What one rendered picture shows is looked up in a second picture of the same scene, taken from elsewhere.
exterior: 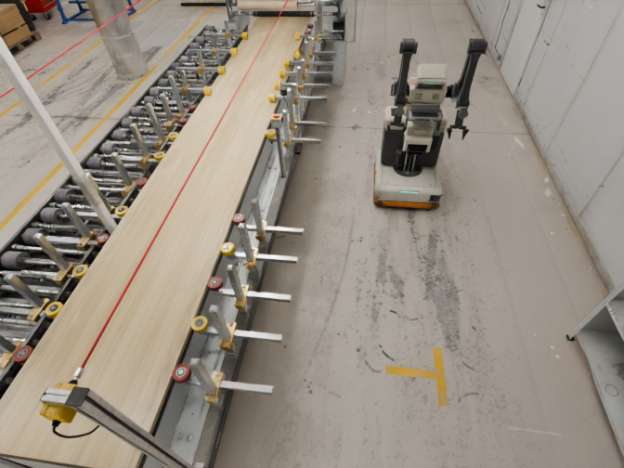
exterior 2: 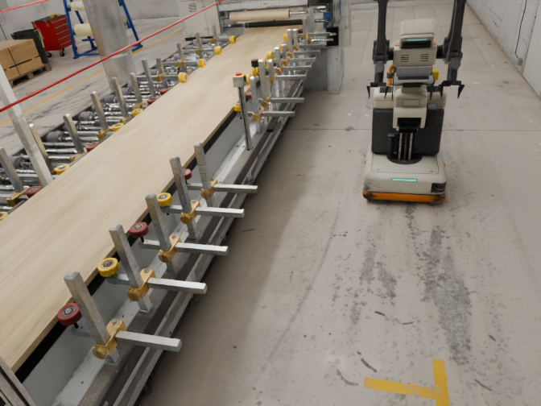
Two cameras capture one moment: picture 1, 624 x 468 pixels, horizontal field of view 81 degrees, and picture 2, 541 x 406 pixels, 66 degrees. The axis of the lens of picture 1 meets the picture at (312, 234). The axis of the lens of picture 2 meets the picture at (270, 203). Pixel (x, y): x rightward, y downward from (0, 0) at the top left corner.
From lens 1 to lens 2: 0.69 m
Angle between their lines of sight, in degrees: 15
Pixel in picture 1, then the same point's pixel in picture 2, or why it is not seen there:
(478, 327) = (498, 337)
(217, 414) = (109, 378)
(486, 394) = not seen: outside the picture
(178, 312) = (88, 254)
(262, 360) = (203, 362)
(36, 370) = not seen: outside the picture
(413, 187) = (410, 174)
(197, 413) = (88, 382)
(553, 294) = not seen: outside the picture
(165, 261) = (91, 209)
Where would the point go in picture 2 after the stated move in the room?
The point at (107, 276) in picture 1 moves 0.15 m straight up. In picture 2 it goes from (24, 221) to (10, 196)
